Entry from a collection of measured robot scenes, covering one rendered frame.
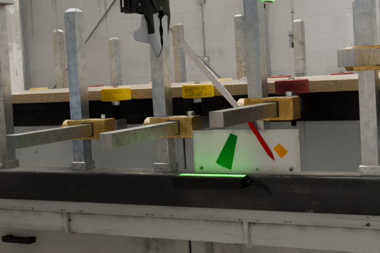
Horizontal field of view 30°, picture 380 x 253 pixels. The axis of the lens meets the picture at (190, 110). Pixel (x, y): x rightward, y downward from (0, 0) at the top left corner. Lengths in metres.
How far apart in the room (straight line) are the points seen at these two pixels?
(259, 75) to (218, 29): 8.28
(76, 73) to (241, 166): 0.51
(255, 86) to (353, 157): 0.33
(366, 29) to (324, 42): 7.70
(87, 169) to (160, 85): 0.31
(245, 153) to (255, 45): 0.24
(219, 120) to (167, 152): 0.41
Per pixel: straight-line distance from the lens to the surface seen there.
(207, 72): 1.58
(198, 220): 1.72
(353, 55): 1.22
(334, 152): 1.77
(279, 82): 1.66
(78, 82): 1.83
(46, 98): 2.12
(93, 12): 11.11
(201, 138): 1.65
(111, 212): 1.84
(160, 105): 1.70
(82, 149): 1.84
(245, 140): 1.60
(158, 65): 1.70
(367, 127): 1.51
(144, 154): 2.00
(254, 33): 1.59
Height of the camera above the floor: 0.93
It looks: 3 degrees down
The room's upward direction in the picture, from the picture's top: 3 degrees counter-clockwise
